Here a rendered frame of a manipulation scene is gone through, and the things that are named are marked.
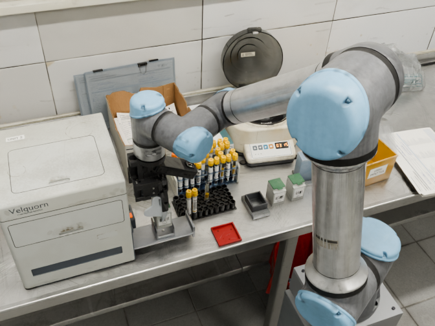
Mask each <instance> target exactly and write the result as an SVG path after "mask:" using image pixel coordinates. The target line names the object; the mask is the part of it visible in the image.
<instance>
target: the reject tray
mask: <svg viewBox="0 0 435 326"><path fill-rule="evenodd" d="M210 229H211V231H212V233H213V235H214V237H215V239H216V242H217V244H218V246H219V247H221V246H225V245H229V244H232V243H237V242H239V241H242V238H241V236H240V234H239V232H238V231H237V229H236V227H235V225H234V223H233V222H230V223H226V224H221V225H218V226H214V227H211V228H210Z"/></svg>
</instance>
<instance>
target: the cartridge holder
mask: <svg viewBox="0 0 435 326"><path fill-rule="evenodd" d="M241 199H242V201H243V203H244V205H245V206H246V208H247V209H248V211H249V213H250V215H251V217H252V218H253V220H254V219H258V218H261V217H265V216H268V215H270V211H269V209H268V208H267V205H268V203H267V201H266V200H265V198H264V196H263V195H262V193H261V191H256V192H253V193H248V194H246V195H242V196H241Z"/></svg>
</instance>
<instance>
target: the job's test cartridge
mask: <svg viewBox="0 0 435 326"><path fill-rule="evenodd" d="M153 219H154V221H155V224H156V227H157V229H161V228H165V227H168V226H172V211H171V207H170V208H168V214H167V216H166V218H165V220H164V222H161V217H153Z"/></svg>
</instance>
